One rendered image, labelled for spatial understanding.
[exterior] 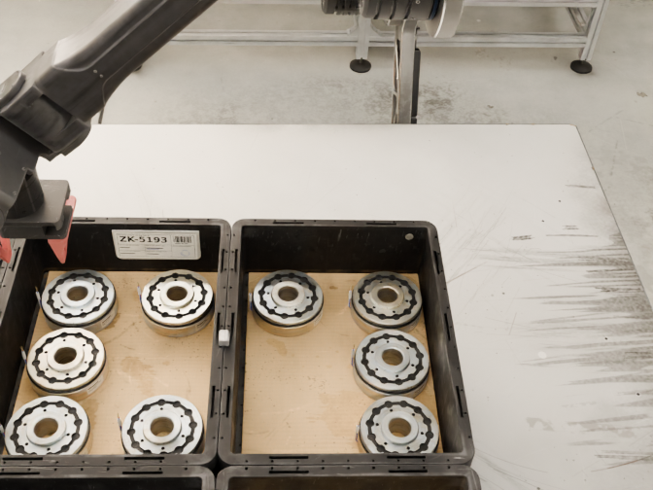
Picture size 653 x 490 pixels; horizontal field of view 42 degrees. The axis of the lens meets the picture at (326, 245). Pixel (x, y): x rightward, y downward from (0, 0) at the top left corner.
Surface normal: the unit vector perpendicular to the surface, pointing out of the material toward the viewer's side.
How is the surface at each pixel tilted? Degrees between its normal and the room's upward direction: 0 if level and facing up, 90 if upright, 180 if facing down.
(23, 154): 48
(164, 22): 90
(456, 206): 0
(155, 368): 0
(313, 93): 0
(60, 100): 90
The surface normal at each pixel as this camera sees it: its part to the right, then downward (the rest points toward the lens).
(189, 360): 0.04, -0.69
